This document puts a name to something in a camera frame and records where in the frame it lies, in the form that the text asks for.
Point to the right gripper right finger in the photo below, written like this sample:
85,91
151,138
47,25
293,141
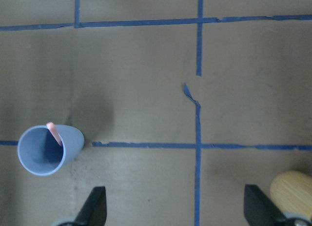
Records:
259,210

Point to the bamboo wooden cup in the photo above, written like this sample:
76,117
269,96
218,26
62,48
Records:
291,191

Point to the light blue cup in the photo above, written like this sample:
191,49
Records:
41,154

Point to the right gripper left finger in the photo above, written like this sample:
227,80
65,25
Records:
94,210

